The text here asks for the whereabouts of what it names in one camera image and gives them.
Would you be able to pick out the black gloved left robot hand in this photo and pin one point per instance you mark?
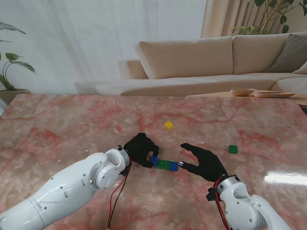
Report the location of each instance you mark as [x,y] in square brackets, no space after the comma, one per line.
[139,149]

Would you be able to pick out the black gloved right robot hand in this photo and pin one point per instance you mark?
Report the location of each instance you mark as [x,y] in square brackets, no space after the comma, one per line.
[208,165]

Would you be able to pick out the blue toy brick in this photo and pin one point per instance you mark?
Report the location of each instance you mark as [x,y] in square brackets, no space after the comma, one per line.
[154,161]
[174,166]

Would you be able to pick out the green toy brick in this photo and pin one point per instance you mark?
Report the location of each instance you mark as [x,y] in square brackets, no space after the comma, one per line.
[233,149]
[160,164]
[167,164]

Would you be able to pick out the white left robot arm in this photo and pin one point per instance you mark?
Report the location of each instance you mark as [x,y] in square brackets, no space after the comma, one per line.
[72,191]

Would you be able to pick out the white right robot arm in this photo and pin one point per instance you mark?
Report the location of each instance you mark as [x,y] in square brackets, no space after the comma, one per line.
[242,208]

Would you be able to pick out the round wooden bowl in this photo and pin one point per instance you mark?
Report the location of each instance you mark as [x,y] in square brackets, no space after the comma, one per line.
[242,92]

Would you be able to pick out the oval wooden tray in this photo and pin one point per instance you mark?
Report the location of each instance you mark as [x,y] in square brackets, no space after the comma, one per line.
[274,94]

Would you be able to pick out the beige fabric sofa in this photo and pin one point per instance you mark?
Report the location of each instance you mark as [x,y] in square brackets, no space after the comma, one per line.
[192,60]

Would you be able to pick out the white sheer curtain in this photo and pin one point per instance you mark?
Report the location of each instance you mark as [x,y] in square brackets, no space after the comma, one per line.
[96,36]

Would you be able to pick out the cream throw pillow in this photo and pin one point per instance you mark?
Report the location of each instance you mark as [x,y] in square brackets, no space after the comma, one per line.
[301,71]

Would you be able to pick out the beige plant pot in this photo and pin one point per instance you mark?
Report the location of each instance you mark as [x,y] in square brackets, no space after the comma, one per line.
[14,95]

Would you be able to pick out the grey sofa cushion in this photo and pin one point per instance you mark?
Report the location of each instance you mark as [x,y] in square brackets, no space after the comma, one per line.
[290,52]

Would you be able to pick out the tall branching green houseplant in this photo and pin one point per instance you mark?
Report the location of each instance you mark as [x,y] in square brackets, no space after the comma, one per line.
[249,29]

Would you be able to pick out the broad-leaf green houseplant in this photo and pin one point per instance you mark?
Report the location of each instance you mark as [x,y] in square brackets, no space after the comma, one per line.
[24,65]

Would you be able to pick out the beige drape curtain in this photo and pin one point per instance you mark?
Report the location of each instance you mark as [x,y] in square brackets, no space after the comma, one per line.
[223,16]

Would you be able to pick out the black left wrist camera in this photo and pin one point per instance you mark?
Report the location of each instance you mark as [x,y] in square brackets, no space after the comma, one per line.
[126,170]

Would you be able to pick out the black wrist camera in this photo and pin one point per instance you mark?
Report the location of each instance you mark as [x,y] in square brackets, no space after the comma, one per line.
[126,170]
[211,194]

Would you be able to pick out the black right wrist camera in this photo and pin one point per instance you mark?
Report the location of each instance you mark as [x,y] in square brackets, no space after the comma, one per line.
[211,194]

